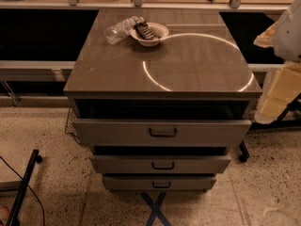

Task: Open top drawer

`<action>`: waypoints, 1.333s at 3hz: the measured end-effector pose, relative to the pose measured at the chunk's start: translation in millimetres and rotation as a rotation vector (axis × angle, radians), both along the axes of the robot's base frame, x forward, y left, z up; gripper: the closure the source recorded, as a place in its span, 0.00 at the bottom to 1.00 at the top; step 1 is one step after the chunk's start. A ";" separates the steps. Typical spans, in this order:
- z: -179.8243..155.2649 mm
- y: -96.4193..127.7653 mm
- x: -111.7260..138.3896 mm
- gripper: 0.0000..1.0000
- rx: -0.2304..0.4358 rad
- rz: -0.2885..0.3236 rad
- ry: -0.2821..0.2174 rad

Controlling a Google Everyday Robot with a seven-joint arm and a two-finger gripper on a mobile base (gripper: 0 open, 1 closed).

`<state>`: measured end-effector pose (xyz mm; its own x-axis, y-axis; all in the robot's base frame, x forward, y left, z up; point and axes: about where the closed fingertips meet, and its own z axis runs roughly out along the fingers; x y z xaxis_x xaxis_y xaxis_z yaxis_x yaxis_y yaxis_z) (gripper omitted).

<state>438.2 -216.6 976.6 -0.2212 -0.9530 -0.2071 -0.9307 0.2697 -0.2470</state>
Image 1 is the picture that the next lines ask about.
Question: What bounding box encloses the white paper bowl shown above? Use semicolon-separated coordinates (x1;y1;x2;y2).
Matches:
130;23;169;47

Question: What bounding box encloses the grey middle drawer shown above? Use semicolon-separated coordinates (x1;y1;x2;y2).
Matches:
90;155;230;174

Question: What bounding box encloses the wire mesh basket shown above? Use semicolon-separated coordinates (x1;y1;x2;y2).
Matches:
65;108;81;144

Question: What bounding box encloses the grey drawer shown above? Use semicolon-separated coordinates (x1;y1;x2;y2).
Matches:
73;119;251;147
103;176;216;191
90;155;230;174

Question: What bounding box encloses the grey top drawer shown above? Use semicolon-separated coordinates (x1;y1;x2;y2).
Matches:
73;119;251;147

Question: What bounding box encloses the dark snack bag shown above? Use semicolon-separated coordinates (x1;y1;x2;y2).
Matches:
135;23;160;40

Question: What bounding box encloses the black floor cable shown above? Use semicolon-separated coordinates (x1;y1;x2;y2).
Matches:
0;155;46;226

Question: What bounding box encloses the grey shelf rail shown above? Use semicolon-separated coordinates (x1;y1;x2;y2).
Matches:
0;60;75;82

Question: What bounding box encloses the black metal stand leg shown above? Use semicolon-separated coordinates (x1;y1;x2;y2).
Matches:
6;150;42;226

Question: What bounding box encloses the clear plastic water bottle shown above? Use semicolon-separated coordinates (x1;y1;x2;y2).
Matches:
104;16;145;45

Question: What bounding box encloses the grey drawer cabinet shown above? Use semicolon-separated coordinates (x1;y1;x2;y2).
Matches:
65;8;261;177

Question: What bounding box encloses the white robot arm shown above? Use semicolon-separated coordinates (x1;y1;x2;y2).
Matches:
254;0;301;124

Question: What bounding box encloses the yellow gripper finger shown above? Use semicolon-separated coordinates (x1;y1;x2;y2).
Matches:
254;62;301;123
254;23;277;48

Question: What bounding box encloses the grey bottom drawer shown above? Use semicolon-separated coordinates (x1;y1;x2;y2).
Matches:
103;176;216;191

